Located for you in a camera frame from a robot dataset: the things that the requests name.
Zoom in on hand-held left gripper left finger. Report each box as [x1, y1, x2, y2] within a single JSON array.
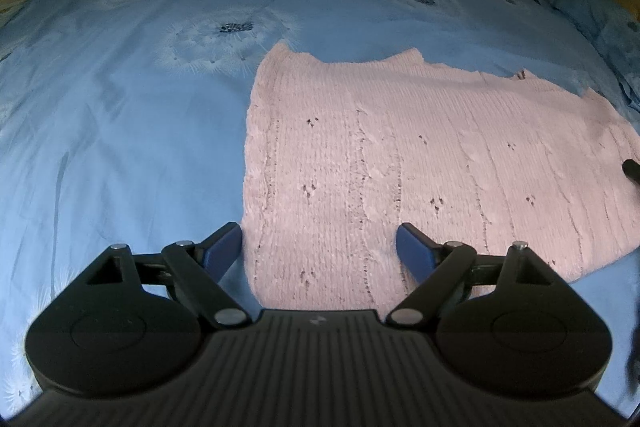
[[85, 222, 253, 329]]

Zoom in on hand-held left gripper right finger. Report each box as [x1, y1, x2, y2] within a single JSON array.
[[385, 222, 558, 329]]

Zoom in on pink knitted sweater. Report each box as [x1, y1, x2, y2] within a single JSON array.
[[242, 42, 640, 313]]

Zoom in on blue pillow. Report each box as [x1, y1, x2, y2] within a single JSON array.
[[540, 0, 640, 108]]

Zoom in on blue floral bedsheet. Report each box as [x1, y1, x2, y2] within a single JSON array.
[[0, 0, 640, 408]]

